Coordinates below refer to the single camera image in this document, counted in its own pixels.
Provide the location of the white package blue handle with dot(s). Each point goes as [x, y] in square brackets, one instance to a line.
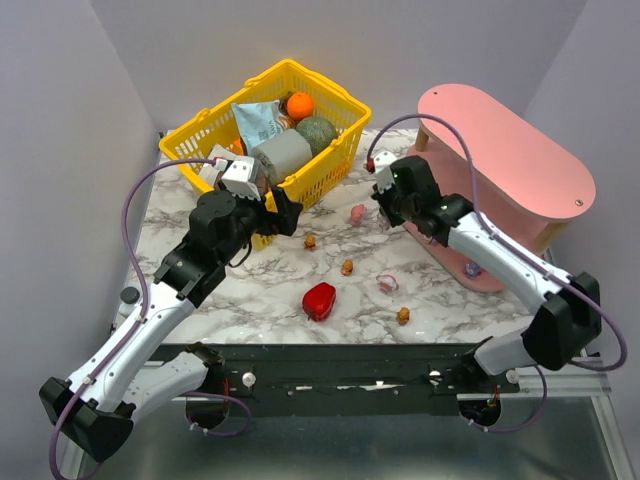
[212, 162]

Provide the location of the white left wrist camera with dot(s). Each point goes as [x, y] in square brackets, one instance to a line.
[243, 177]

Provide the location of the black mounting rail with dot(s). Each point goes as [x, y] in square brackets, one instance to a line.
[347, 380]

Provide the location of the white bottle black cap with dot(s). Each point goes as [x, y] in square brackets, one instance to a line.
[128, 300]

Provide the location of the yellow plastic shopping basket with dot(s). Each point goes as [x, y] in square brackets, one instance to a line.
[217, 126]

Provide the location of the orange bear toy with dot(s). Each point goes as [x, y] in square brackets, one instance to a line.
[347, 268]
[310, 243]
[403, 316]

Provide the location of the purple bunny toy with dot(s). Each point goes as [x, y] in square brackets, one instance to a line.
[472, 270]

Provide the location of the pink three-tier shelf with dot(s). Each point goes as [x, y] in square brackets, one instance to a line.
[529, 186]

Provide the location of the pink pig toy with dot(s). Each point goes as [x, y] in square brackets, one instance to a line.
[357, 214]

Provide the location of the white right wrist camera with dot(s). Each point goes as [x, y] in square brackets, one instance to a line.
[380, 165]

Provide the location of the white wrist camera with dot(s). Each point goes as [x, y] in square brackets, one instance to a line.
[380, 165]
[243, 177]

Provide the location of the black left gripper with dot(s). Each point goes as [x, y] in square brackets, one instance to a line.
[273, 214]

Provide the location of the orange fruit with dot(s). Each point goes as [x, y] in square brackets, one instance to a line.
[238, 147]
[299, 106]

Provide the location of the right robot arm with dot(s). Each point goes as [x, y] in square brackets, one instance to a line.
[565, 319]

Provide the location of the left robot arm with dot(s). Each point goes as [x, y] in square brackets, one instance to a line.
[93, 407]

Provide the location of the light blue chips bag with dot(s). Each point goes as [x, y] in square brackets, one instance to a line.
[257, 122]

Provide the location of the green melon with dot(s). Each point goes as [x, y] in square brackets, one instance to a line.
[318, 132]

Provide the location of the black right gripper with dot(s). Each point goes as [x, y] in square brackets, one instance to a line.
[391, 201]

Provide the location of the red bell pepper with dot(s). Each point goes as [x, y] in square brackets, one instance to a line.
[319, 301]

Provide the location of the pink ring toy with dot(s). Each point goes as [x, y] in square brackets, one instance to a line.
[387, 283]

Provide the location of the grey paper towel roll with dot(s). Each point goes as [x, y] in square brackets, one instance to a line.
[283, 155]

